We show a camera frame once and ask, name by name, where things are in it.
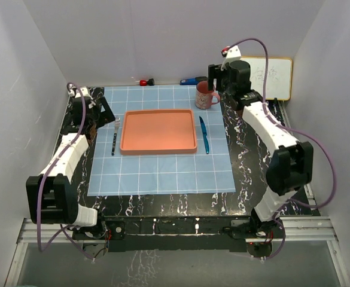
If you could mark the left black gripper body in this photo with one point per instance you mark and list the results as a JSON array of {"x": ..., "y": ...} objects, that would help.
[{"x": 100, "y": 119}]

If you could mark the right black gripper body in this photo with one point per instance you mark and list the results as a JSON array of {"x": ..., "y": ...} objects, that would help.
[{"x": 221, "y": 77}]

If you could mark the silver metal fork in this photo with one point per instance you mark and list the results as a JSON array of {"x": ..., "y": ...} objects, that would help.
[{"x": 116, "y": 127}]

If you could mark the pink floral mug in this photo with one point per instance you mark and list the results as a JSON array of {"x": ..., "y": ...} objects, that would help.
[{"x": 205, "y": 96}]

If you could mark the orange plastic tray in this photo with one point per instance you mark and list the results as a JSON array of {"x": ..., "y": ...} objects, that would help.
[{"x": 158, "y": 132}]

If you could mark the blue patterned knife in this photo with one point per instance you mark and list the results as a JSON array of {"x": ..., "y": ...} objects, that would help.
[{"x": 204, "y": 133}]

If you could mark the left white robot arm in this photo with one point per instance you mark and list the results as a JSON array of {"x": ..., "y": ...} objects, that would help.
[{"x": 52, "y": 198}]

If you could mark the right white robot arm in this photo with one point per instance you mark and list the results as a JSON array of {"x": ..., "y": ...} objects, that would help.
[{"x": 290, "y": 167}]

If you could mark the blue marker pen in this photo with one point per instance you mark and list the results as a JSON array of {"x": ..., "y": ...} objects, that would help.
[{"x": 192, "y": 81}]

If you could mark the small framed whiteboard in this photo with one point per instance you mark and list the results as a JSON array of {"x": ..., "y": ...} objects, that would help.
[{"x": 279, "y": 77}]

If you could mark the red capped marker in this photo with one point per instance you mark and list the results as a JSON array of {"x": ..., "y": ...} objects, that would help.
[{"x": 149, "y": 82}]

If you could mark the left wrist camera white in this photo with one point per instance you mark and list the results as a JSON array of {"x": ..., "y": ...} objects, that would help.
[{"x": 76, "y": 93}]

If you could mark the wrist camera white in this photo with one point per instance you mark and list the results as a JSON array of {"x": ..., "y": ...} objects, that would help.
[
  {"x": 76, "y": 93},
  {"x": 230, "y": 54}
]

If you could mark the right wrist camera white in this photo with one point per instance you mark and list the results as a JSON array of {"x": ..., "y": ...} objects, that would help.
[{"x": 230, "y": 54}]

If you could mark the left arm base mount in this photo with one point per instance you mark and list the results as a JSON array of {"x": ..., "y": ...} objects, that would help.
[{"x": 104, "y": 229}]

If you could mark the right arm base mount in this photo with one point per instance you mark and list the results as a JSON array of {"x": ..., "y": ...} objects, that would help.
[{"x": 247, "y": 229}]

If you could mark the aluminium frame rail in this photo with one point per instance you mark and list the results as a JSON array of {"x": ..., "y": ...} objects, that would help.
[{"x": 297, "y": 228}]

